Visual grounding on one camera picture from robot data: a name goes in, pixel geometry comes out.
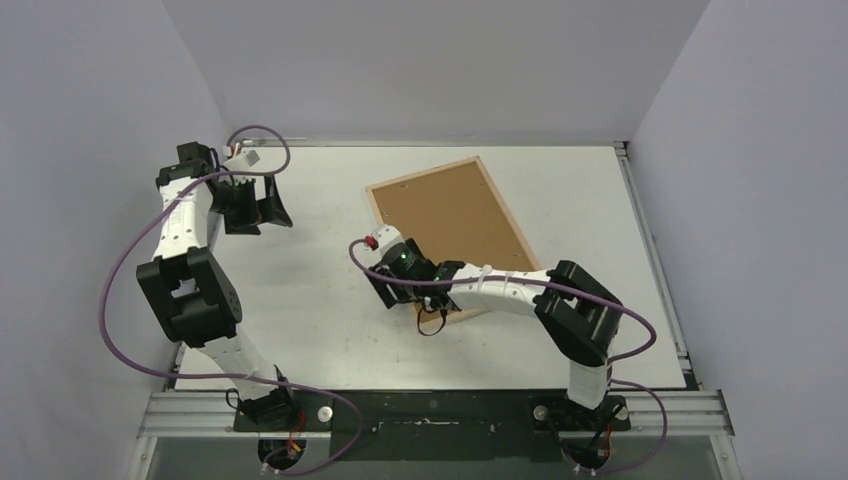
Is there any light wooden picture frame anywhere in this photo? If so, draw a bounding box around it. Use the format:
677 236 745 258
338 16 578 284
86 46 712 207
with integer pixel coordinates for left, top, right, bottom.
364 155 545 329

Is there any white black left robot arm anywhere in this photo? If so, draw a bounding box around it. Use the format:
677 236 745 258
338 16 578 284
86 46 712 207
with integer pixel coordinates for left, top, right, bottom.
136 142 299 431

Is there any brown backing board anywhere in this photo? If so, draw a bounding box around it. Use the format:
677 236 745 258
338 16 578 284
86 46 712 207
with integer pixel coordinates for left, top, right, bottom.
366 157 545 318

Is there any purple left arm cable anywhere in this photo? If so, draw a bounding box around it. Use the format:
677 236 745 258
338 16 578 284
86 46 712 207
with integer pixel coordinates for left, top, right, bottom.
97 125 364 478

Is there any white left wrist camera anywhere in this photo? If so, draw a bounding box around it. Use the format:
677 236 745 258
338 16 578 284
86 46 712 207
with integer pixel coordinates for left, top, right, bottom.
222 150 260 175

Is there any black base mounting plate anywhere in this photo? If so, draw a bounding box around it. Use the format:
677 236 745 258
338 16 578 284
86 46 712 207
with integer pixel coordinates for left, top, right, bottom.
232 389 631 468

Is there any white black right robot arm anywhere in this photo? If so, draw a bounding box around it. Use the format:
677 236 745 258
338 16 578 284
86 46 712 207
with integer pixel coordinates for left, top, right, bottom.
362 236 622 429

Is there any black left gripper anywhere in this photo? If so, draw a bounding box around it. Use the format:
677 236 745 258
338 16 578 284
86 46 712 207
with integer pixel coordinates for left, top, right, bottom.
210 175 292 236

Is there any aluminium front rail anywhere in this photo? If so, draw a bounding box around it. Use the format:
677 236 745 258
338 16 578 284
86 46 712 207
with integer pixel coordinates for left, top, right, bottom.
138 390 733 438

